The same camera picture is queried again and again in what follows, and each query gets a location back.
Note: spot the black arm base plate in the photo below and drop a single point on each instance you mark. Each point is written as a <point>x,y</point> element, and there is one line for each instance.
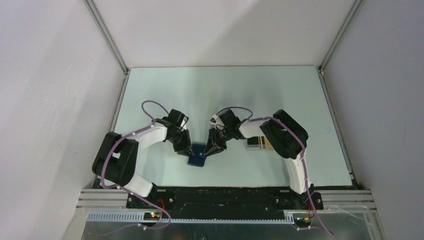
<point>233,203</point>

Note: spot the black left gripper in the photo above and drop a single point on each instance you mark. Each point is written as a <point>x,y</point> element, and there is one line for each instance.
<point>186,149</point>

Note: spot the blue card holder wallet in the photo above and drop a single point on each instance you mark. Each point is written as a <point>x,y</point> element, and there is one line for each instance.
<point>197,159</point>

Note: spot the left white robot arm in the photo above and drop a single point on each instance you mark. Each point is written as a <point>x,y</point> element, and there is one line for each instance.
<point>117,156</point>

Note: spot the grey cable duct strip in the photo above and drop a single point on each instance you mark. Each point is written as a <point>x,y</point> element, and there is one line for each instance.
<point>137,217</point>

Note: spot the left controller board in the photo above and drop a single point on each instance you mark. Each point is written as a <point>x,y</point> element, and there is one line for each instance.
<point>152,216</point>

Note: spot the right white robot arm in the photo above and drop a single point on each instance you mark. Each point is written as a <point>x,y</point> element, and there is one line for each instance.
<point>287,137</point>

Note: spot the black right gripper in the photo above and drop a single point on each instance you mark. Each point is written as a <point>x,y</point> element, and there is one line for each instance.
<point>212,141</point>

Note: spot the controller board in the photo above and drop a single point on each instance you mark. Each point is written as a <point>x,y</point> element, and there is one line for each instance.
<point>303,220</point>
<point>152,216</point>

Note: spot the clear plastic card tray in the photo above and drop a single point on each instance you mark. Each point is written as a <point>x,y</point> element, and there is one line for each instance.
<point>259,149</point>

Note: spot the right controller board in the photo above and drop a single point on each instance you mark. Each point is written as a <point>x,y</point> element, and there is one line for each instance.
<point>303,220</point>

